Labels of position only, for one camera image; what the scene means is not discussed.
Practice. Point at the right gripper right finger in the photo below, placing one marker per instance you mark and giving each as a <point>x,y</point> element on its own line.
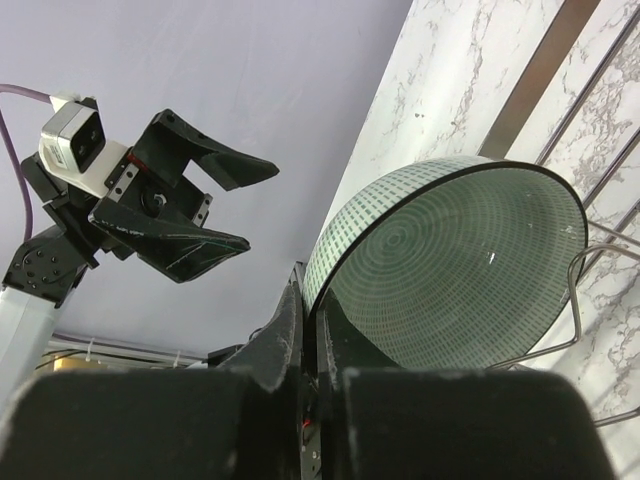
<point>387,422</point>

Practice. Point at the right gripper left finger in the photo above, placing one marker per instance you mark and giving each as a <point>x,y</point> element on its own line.
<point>239,420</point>

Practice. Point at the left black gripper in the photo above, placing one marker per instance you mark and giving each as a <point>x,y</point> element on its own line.
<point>162,225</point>

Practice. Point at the pale green ribbed bowl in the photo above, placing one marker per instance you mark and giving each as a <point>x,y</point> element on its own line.
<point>451,263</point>

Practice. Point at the metal wire dish rack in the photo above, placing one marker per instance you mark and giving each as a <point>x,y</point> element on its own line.
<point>574,109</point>

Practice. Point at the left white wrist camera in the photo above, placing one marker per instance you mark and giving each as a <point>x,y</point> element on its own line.
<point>73,146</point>

